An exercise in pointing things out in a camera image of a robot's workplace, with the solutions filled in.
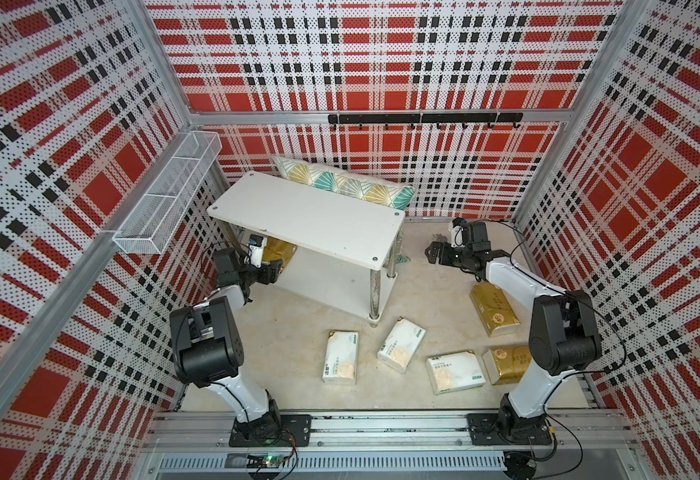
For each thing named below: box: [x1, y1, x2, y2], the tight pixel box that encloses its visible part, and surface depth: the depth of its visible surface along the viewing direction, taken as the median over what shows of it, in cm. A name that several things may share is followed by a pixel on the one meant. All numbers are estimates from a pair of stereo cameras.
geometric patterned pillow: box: [274, 156, 415, 210], surface depth 83 cm
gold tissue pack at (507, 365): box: [482, 345, 532, 386], surface depth 80 cm
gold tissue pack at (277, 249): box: [262, 236, 298, 270], surface depth 95 cm
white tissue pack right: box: [426, 350, 487, 395], surface depth 80 cm
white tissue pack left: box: [322, 330, 359, 385], surface depth 82 cm
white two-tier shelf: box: [207, 171, 405, 324], surface depth 78 cm
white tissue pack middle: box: [377, 317, 426, 374], surface depth 85 cm
